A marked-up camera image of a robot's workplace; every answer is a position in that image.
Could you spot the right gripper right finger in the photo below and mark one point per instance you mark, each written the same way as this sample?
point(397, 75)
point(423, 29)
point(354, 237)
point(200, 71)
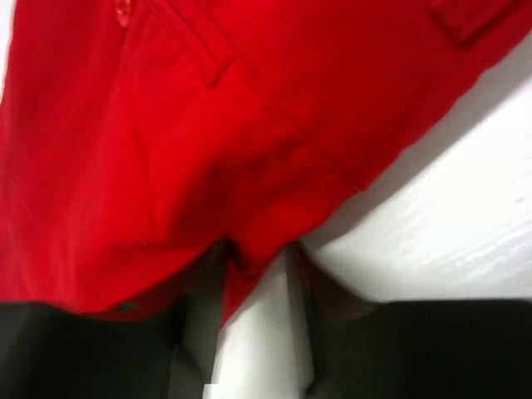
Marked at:
point(327, 305)

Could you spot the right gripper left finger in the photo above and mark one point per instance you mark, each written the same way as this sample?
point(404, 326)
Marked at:
point(196, 321)

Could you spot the red trousers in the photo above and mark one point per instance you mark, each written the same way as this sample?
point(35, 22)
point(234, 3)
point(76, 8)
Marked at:
point(137, 134)

